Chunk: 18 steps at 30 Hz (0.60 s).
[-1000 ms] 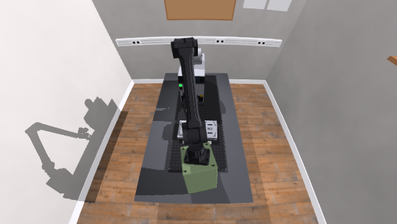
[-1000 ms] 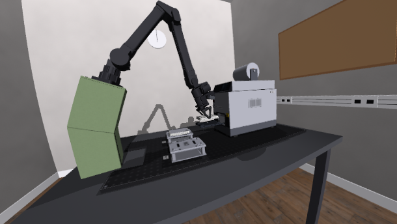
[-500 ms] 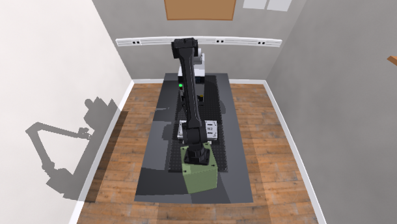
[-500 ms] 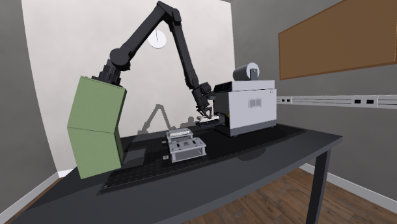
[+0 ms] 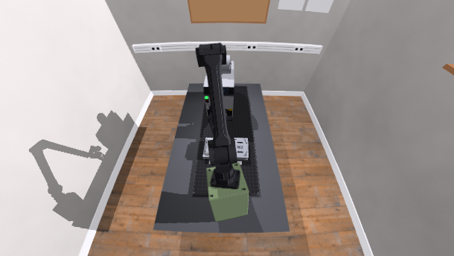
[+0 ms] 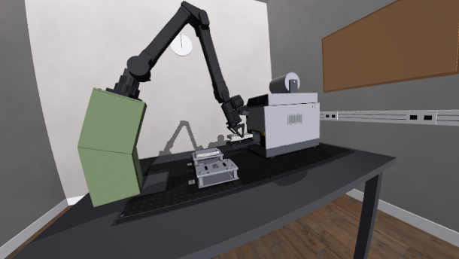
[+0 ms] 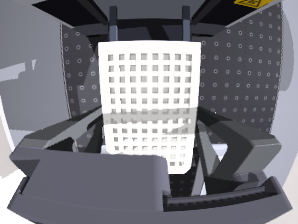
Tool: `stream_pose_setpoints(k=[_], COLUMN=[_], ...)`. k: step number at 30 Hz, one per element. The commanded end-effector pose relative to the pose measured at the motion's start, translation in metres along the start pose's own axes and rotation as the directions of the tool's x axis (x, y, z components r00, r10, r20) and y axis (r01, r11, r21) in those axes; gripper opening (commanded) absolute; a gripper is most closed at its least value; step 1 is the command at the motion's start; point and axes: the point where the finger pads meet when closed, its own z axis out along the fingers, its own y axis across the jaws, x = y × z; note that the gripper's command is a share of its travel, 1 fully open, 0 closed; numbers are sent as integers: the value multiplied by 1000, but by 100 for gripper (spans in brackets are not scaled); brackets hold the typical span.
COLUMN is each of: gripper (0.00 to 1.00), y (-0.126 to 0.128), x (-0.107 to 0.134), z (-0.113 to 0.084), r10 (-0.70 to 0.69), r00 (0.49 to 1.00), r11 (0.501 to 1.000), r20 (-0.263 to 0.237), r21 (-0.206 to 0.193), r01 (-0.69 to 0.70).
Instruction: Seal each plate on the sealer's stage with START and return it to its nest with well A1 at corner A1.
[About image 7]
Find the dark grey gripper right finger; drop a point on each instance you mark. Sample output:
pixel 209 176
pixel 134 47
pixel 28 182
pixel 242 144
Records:
pixel 248 149

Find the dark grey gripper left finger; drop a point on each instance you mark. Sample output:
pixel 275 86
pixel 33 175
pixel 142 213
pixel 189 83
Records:
pixel 62 135

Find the white well plate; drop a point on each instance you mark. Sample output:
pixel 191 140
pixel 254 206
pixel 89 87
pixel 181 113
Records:
pixel 144 77

